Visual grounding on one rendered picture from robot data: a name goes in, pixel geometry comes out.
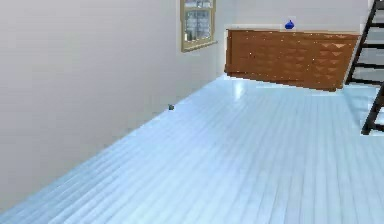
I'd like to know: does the wooden framed window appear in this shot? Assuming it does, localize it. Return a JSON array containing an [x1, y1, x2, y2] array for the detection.
[[179, 0, 219, 53]]

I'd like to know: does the black ladder shelf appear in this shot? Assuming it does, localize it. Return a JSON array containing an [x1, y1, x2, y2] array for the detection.
[[344, 0, 384, 136]]

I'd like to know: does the brown wooden sideboard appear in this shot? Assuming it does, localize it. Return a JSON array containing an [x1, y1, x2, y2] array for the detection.
[[224, 23, 362, 93]]

